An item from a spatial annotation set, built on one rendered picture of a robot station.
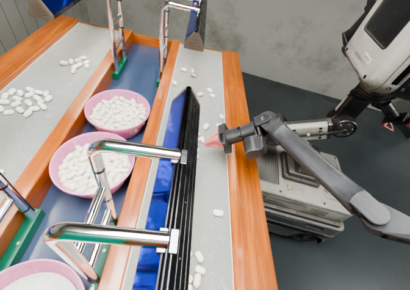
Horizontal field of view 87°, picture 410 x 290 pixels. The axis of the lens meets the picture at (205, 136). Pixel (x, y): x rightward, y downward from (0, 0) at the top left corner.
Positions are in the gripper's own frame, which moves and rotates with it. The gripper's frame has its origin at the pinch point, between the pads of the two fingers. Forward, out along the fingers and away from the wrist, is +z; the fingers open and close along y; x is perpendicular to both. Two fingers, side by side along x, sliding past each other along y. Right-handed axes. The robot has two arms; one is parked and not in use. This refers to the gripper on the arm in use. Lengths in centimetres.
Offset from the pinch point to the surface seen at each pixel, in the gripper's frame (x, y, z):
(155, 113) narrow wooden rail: -9.8, -18.5, 21.2
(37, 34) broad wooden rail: -56, -66, 79
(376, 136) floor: 201, -126, -118
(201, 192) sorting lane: 6.3, 16.3, 4.9
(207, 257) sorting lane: 8.1, 37.0, 2.4
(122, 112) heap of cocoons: -17.0, -17.8, 34.0
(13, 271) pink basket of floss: -23, 44, 39
